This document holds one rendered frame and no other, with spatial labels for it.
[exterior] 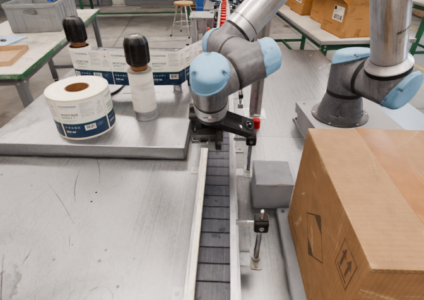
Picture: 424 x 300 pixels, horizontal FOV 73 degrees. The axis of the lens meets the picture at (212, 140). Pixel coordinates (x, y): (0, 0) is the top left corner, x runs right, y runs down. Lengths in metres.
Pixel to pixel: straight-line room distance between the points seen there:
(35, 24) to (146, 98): 1.96
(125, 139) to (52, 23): 1.97
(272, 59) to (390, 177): 0.29
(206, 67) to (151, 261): 0.45
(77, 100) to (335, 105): 0.83
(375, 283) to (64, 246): 0.65
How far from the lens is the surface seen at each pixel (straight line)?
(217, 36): 0.69
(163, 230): 0.76
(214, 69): 0.53
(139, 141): 0.98
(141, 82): 1.01
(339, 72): 1.00
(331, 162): 0.52
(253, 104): 1.17
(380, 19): 0.82
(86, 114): 1.00
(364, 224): 0.44
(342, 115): 1.04
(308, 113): 1.09
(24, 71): 2.04
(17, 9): 2.91
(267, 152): 1.00
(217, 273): 0.63
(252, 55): 0.58
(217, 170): 0.83
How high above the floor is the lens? 1.43
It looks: 35 degrees down
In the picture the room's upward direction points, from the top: straight up
